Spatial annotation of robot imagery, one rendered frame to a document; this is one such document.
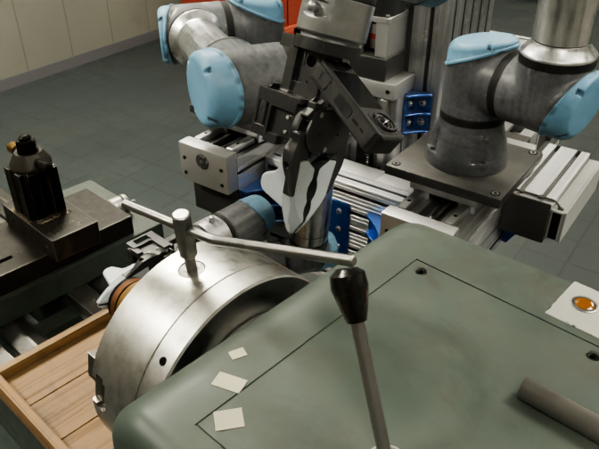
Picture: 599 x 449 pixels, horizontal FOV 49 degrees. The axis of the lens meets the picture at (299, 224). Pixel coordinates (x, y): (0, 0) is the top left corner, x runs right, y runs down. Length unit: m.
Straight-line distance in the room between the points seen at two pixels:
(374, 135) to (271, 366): 0.25
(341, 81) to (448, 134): 0.55
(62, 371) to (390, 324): 0.70
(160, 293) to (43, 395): 0.45
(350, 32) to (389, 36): 0.65
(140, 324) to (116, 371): 0.06
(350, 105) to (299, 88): 0.08
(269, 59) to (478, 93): 0.37
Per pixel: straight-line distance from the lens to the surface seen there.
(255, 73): 0.96
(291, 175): 0.68
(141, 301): 0.82
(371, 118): 0.65
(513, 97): 1.11
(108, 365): 0.84
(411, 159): 1.25
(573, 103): 1.07
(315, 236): 1.20
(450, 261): 0.81
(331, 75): 0.67
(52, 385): 1.23
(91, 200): 1.54
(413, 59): 1.41
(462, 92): 1.16
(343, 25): 0.67
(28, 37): 5.26
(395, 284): 0.76
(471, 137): 1.19
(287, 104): 0.69
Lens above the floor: 1.72
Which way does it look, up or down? 33 degrees down
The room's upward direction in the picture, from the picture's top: straight up
